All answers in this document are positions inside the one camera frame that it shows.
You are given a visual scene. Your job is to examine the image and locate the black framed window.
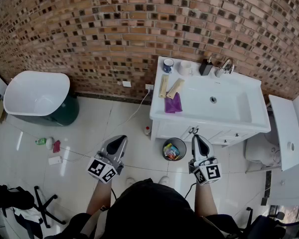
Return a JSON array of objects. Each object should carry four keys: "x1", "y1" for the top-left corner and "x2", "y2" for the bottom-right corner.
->
[{"x1": 269, "y1": 204, "x2": 299, "y2": 220}]

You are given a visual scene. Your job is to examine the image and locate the black chair base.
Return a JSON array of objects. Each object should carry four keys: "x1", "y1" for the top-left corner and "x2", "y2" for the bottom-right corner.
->
[{"x1": 33, "y1": 185, "x2": 67, "y2": 229}]

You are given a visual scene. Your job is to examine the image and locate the white and green bathtub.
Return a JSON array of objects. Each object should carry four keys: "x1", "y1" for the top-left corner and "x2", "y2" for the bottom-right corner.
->
[{"x1": 2, "y1": 70, "x2": 80, "y2": 127}]

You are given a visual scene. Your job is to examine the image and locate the black soap dispenser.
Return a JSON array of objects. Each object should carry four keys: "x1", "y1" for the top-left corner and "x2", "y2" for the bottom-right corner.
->
[{"x1": 198, "y1": 56, "x2": 214, "y2": 76}]

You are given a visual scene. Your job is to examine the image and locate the person's left forearm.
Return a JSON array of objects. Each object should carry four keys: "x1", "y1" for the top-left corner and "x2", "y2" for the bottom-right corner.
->
[{"x1": 86, "y1": 177, "x2": 113, "y2": 216}]

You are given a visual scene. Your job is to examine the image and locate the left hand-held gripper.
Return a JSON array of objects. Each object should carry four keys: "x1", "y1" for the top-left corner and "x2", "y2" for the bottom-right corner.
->
[{"x1": 86, "y1": 135, "x2": 129, "y2": 184}]

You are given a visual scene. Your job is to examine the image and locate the black trash bin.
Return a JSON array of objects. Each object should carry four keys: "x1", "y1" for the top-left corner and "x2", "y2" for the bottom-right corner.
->
[{"x1": 162, "y1": 137, "x2": 187, "y2": 162}]

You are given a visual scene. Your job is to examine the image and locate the chrome faucet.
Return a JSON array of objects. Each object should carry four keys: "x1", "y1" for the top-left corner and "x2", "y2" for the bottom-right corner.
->
[{"x1": 215, "y1": 58, "x2": 235, "y2": 78}]

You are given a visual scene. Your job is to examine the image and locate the white cloth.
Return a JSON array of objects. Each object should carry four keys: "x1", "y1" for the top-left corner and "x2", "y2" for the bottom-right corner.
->
[{"x1": 12, "y1": 207, "x2": 42, "y2": 225}]

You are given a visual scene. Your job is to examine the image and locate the blue mug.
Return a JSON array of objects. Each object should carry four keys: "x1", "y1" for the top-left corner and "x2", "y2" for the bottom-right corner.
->
[{"x1": 163, "y1": 58, "x2": 175, "y2": 74}]

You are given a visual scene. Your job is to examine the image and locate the white sink vanity cabinet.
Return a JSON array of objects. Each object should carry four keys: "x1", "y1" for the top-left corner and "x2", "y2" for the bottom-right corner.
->
[{"x1": 149, "y1": 56, "x2": 272, "y2": 148}]

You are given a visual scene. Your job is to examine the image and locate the black bag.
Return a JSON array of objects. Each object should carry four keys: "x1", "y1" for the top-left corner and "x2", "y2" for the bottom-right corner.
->
[{"x1": 0, "y1": 175, "x2": 35, "y2": 210}]

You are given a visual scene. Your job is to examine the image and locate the purple cloth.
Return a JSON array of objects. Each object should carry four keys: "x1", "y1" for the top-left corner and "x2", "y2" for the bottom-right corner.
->
[{"x1": 164, "y1": 92, "x2": 183, "y2": 114}]

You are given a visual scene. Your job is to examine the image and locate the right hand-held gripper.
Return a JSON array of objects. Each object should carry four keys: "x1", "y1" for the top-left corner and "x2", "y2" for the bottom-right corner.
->
[{"x1": 188, "y1": 134, "x2": 223, "y2": 186}]

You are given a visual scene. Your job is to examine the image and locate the person's right forearm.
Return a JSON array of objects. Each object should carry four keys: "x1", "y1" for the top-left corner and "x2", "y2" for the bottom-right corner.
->
[{"x1": 194, "y1": 182, "x2": 219, "y2": 218}]

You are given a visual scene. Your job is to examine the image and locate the person's black shirt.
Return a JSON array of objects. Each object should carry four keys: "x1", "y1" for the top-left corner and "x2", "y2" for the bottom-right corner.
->
[{"x1": 43, "y1": 178, "x2": 242, "y2": 239}]

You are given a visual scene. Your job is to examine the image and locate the white power cable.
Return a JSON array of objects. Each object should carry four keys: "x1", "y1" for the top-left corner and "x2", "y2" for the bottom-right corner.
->
[{"x1": 57, "y1": 88, "x2": 153, "y2": 163}]

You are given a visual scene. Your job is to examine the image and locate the white mug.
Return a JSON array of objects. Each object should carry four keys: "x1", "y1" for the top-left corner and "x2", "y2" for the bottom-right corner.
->
[{"x1": 179, "y1": 60, "x2": 194, "y2": 76}]

